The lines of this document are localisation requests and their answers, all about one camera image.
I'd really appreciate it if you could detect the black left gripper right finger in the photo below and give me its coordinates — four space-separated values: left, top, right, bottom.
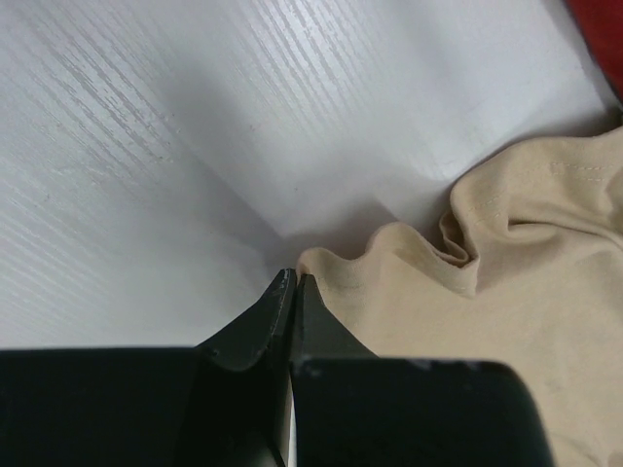
290 275 554 466

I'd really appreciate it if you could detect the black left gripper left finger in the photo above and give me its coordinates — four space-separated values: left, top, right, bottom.
1 269 297 466

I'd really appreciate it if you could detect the beige t shirt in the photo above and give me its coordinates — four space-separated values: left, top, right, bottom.
297 129 622 466

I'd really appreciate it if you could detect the folded red t shirt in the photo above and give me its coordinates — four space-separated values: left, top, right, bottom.
566 0 623 101

